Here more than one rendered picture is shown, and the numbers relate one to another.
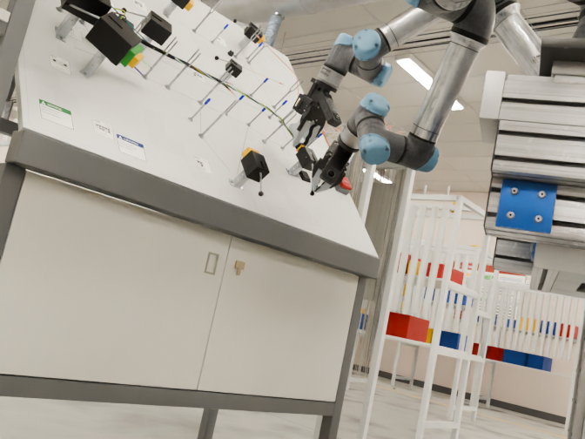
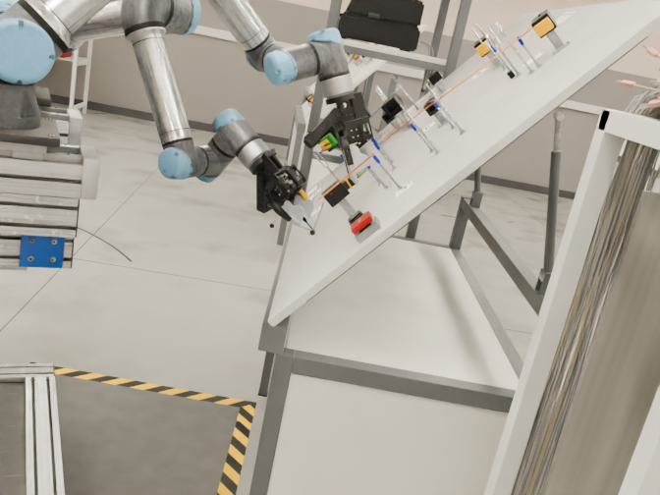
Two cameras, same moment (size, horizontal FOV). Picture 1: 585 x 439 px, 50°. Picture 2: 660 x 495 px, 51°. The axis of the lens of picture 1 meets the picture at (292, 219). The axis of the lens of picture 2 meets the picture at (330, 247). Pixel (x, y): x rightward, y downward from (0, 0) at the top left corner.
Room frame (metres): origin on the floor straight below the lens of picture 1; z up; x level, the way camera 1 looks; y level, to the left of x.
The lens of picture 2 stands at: (2.99, -1.23, 1.46)
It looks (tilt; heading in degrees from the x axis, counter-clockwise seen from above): 17 degrees down; 132
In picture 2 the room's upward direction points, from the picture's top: 12 degrees clockwise
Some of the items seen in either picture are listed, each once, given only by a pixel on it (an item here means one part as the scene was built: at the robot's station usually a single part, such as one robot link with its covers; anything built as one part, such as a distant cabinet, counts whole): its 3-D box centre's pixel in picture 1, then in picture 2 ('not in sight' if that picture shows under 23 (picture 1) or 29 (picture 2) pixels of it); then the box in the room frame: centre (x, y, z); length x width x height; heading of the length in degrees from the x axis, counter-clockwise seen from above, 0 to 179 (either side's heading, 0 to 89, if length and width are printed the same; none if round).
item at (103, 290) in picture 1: (119, 292); not in sight; (1.43, 0.34, 0.60); 0.55 x 0.02 x 0.39; 135
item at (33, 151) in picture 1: (238, 222); (291, 255); (1.61, 0.13, 0.83); 1.18 x 0.05 x 0.06; 135
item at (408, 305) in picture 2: not in sight; (380, 346); (1.84, 0.36, 0.60); 1.17 x 0.58 x 0.40; 135
